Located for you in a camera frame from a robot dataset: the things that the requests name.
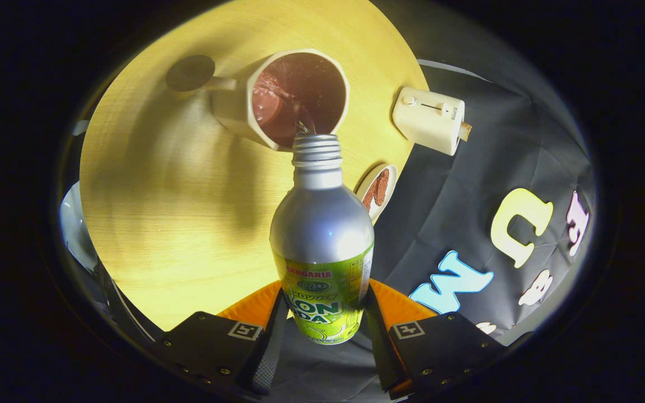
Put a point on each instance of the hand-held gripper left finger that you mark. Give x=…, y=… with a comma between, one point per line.
x=269, y=358

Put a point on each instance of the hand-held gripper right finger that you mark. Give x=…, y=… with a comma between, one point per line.
x=381, y=352

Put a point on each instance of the silver bottle with green label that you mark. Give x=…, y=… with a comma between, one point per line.
x=322, y=229

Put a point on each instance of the black backdrop cloth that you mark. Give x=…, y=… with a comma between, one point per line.
x=445, y=218

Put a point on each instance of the white oval plate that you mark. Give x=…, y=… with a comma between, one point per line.
x=385, y=201

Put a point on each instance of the brown meat slice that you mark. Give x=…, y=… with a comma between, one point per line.
x=381, y=184
x=368, y=200

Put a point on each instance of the wooden table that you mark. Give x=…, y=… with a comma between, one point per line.
x=177, y=212

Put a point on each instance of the toast slice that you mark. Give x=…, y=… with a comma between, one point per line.
x=465, y=131

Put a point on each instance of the white toaster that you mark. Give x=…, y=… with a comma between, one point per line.
x=426, y=120

